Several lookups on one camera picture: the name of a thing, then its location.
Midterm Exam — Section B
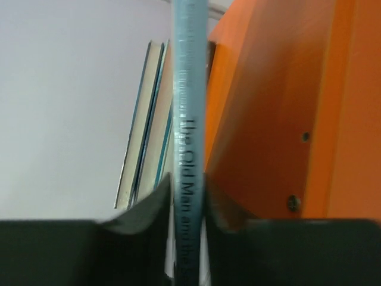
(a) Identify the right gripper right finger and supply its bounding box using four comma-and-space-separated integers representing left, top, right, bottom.
204, 179, 380, 285

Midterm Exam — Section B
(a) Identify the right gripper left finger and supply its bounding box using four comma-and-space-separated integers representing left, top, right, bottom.
1, 175, 171, 285

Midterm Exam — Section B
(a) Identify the dark blue Wuthering Heights book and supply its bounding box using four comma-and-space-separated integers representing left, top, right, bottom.
114, 41, 163, 209

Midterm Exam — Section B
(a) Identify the teal ocean cover book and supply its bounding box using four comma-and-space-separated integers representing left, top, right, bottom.
132, 41, 172, 204

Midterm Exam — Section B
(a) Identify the light blue thin book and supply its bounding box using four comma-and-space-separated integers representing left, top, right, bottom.
172, 1, 208, 285

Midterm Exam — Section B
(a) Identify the orange wooden shelf box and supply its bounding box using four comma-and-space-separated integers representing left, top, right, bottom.
205, 1, 380, 229

